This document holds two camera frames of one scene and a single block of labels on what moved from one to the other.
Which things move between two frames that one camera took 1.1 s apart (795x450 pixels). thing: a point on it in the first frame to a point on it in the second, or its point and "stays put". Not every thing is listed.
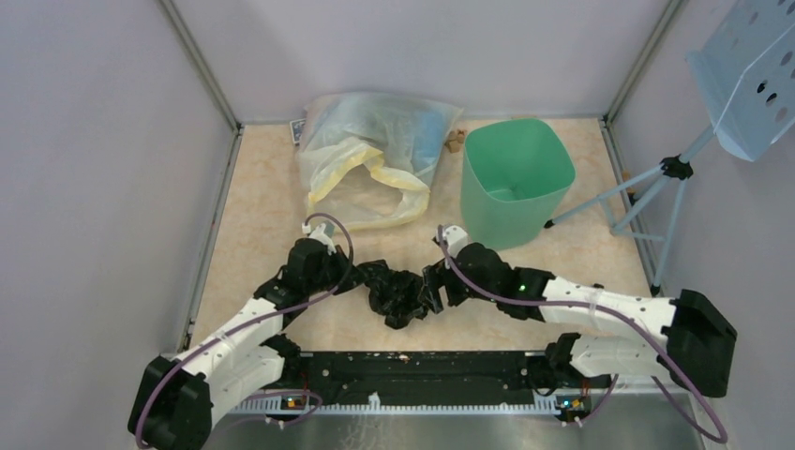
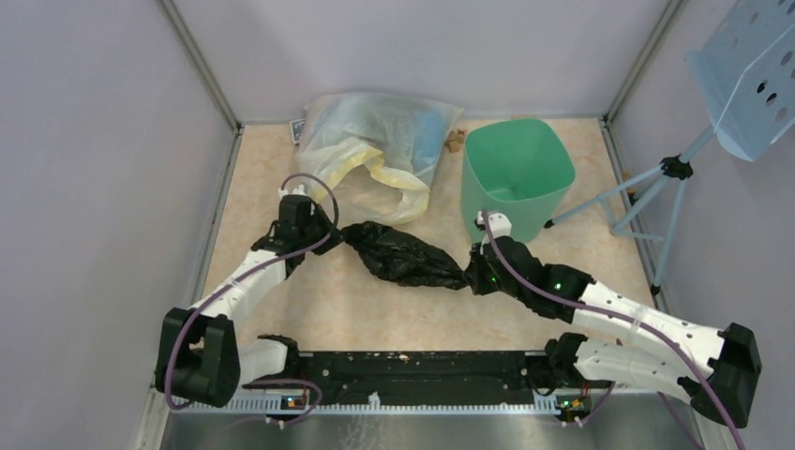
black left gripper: x=353 y=278 to x=334 y=239
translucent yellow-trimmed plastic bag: x=367 y=159 stays put
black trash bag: x=397 y=294 to x=394 y=256
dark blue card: x=296 y=128 stays put
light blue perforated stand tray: x=746 y=71 stays put
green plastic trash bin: x=514 y=175 stays put
